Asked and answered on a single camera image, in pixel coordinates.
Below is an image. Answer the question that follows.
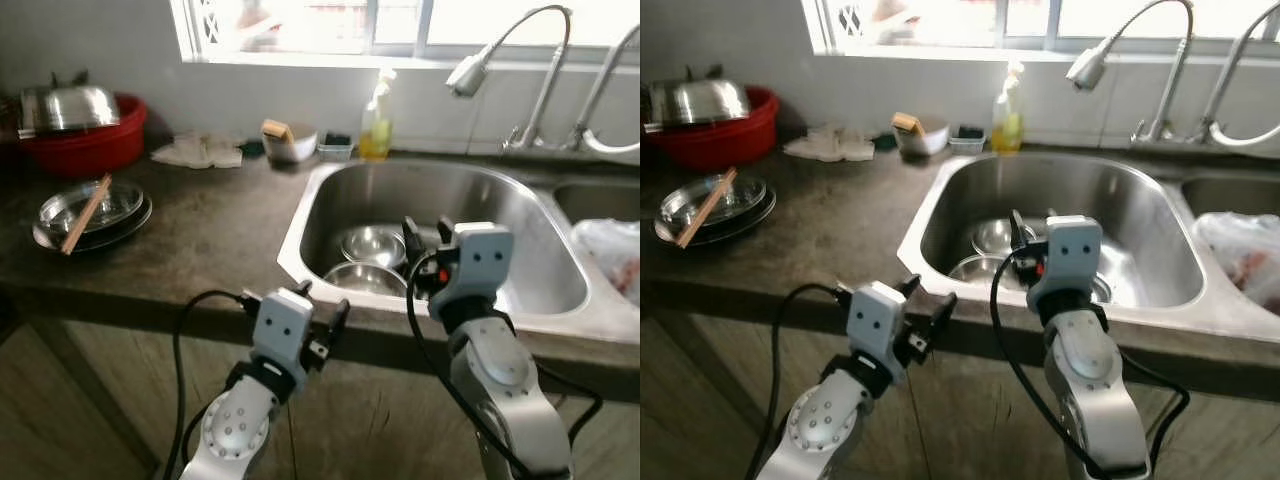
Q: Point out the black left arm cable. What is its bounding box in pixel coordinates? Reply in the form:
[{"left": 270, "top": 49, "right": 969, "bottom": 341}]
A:
[
  {"left": 758, "top": 283, "right": 853, "bottom": 480},
  {"left": 163, "top": 289, "right": 263, "bottom": 480}
]

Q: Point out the small steel bowl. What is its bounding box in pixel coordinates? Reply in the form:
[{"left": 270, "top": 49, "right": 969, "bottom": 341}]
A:
[
  {"left": 970, "top": 218, "right": 1016, "bottom": 256},
  {"left": 340, "top": 224, "right": 407, "bottom": 269}
]

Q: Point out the stainless steel double sink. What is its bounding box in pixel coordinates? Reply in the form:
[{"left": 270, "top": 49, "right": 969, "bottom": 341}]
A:
[
  {"left": 897, "top": 150, "right": 1280, "bottom": 346},
  {"left": 277, "top": 158, "right": 641, "bottom": 346}
]

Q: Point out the plain chrome gooseneck faucet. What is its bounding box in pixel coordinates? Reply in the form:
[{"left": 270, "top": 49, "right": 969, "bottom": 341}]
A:
[
  {"left": 570, "top": 22, "right": 641, "bottom": 156},
  {"left": 1195, "top": 5, "right": 1280, "bottom": 149}
]

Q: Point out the red plastic basin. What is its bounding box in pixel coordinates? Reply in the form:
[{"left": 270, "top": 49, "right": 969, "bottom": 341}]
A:
[
  {"left": 18, "top": 93, "right": 149, "bottom": 179},
  {"left": 643, "top": 86, "right": 781, "bottom": 171}
]

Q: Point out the wooden chopstick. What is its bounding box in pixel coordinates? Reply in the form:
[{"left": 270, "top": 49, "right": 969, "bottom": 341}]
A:
[
  {"left": 60, "top": 175, "right": 113, "bottom": 256},
  {"left": 677, "top": 167, "right": 738, "bottom": 249}
]

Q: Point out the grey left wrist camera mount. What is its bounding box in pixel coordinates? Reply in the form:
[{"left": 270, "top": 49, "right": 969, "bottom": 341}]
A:
[
  {"left": 847, "top": 281, "right": 909, "bottom": 363},
  {"left": 250, "top": 288, "right": 314, "bottom": 367}
]

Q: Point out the white window frame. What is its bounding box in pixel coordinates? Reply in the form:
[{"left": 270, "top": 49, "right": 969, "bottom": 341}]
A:
[
  {"left": 170, "top": 0, "right": 641, "bottom": 66},
  {"left": 800, "top": 0, "right": 1280, "bottom": 59}
]

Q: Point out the clear plastic bag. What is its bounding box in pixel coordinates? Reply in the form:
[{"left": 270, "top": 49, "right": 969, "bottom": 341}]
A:
[
  {"left": 572, "top": 218, "right": 641, "bottom": 306},
  {"left": 1195, "top": 210, "right": 1280, "bottom": 316}
]

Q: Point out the white crumpled cloth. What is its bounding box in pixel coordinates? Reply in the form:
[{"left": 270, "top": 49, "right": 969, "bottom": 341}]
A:
[
  {"left": 783, "top": 123, "right": 876, "bottom": 163},
  {"left": 150, "top": 130, "right": 244, "bottom": 169}
]

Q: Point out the yellow dish soap bottle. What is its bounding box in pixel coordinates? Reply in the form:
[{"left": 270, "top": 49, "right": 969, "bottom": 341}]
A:
[
  {"left": 990, "top": 60, "right": 1028, "bottom": 154},
  {"left": 358, "top": 68, "right": 399, "bottom": 161}
]

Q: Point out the large steel bowl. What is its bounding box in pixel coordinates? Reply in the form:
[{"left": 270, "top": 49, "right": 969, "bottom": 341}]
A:
[
  {"left": 322, "top": 262, "right": 409, "bottom": 298},
  {"left": 948, "top": 254, "right": 1031, "bottom": 286}
]

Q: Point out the white bowl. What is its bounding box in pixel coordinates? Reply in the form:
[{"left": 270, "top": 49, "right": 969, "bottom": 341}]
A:
[
  {"left": 262, "top": 122, "right": 319, "bottom": 164},
  {"left": 893, "top": 113, "right": 951, "bottom": 157}
]

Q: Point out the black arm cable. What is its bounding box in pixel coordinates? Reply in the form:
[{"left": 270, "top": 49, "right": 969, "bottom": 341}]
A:
[
  {"left": 990, "top": 250, "right": 1111, "bottom": 480},
  {"left": 163, "top": 289, "right": 263, "bottom": 480},
  {"left": 1120, "top": 350, "right": 1191, "bottom": 471},
  {"left": 405, "top": 250, "right": 541, "bottom": 480},
  {"left": 540, "top": 362, "right": 605, "bottom": 446},
  {"left": 758, "top": 283, "right": 853, "bottom": 480}
]

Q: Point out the wooden counter cabinet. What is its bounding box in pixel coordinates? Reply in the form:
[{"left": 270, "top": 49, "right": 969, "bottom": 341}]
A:
[
  {"left": 640, "top": 315, "right": 1280, "bottom": 480},
  {"left": 0, "top": 320, "right": 641, "bottom": 480}
]

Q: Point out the gooseneck faucet with spray head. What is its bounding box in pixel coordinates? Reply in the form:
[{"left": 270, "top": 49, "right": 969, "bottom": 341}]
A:
[
  {"left": 1065, "top": 0, "right": 1196, "bottom": 146},
  {"left": 445, "top": 5, "right": 576, "bottom": 153}
]

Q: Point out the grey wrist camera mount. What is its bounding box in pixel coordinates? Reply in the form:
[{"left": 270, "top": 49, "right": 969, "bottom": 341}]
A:
[
  {"left": 1027, "top": 215, "right": 1104, "bottom": 313},
  {"left": 430, "top": 222, "right": 514, "bottom": 321},
  {"left": 847, "top": 281, "right": 909, "bottom": 363},
  {"left": 250, "top": 288, "right": 314, "bottom": 367}
]

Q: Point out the large steel plate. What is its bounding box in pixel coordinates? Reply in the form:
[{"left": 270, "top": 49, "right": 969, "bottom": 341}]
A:
[
  {"left": 655, "top": 188, "right": 777, "bottom": 246},
  {"left": 32, "top": 195, "right": 154, "bottom": 253}
]

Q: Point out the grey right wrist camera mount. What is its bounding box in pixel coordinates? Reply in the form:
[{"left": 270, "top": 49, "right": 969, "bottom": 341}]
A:
[
  {"left": 1027, "top": 215, "right": 1104, "bottom": 313},
  {"left": 430, "top": 222, "right": 514, "bottom": 321}
]

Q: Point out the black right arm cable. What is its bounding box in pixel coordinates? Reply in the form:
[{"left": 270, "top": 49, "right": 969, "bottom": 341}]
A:
[
  {"left": 990, "top": 250, "right": 1111, "bottom": 480},
  {"left": 540, "top": 362, "right": 605, "bottom": 446},
  {"left": 1120, "top": 350, "right": 1191, "bottom": 471},
  {"left": 405, "top": 250, "right": 541, "bottom": 480}
]

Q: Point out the stainless steel pot lid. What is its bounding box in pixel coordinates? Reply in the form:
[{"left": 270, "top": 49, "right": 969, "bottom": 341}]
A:
[
  {"left": 15, "top": 70, "right": 121, "bottom": 139},
  {"left": 645, "top": 65, "right": 753, "bottom": 131}
]

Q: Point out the small steel plate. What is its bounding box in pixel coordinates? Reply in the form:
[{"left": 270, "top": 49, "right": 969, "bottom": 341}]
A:
[
  {"left": 660, "top": 172, "right": 769, "bottom": 229},
  {"left": 38, "top": 178, "right": 146, "bottom": 236}
]

